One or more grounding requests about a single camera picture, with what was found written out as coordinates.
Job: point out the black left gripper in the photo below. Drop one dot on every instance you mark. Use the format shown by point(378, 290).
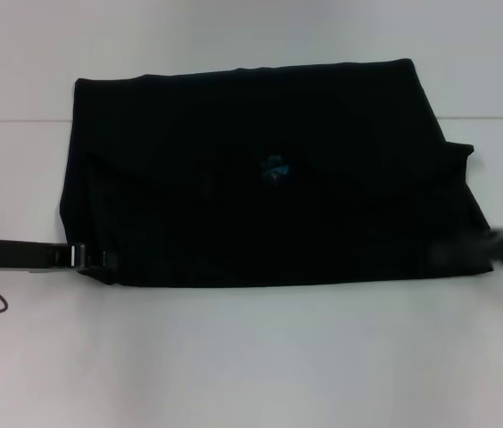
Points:
point(28, 254)

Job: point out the black shirt with FREE print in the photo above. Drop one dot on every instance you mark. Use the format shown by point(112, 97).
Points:
point(256, 178)

